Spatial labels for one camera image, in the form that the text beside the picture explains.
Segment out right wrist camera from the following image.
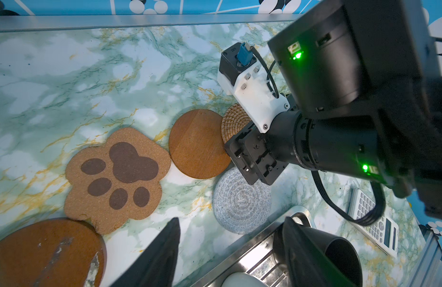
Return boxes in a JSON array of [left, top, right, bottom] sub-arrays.
[[217, 43, 290, 133]]

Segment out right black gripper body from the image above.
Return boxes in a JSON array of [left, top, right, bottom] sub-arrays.
[[225, 121, 288, 185]]

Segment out white mug back row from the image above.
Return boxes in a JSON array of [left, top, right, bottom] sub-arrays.
[[221, 272, 268, 287]]

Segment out rattan round coaster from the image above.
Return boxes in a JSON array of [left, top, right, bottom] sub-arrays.
[[221, 104, 251, 143]]

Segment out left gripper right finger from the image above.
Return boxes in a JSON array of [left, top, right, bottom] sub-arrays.
[[281, 216, 356, 287]]

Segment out white calculator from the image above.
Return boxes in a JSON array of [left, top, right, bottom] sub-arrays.
[[348, 188, 399, 258]]

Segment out dark brown round coaster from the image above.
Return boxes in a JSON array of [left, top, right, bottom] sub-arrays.
[[0, 218, 107, 287]]

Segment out cork paw print coaster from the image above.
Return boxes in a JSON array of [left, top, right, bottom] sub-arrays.
[[64, 127, 171, 234]]

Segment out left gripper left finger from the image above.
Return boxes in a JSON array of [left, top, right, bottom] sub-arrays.
[[112, 218, 180, 287]]

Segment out metal tray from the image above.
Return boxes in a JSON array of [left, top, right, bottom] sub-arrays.
[[192, 206, 315, 287]]

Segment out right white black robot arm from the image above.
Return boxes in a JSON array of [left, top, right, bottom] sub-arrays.
[[218, 1, 442, 226]]

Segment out black mug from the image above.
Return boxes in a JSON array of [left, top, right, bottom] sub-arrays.
[[272, 211, 363, 287]]

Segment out brown wooden round coaster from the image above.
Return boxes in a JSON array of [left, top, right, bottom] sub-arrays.
[[168, 109, 231, 179]]

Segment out grey woven round coaster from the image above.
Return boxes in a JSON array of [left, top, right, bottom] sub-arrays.
[[213, 167, 272, 234]]

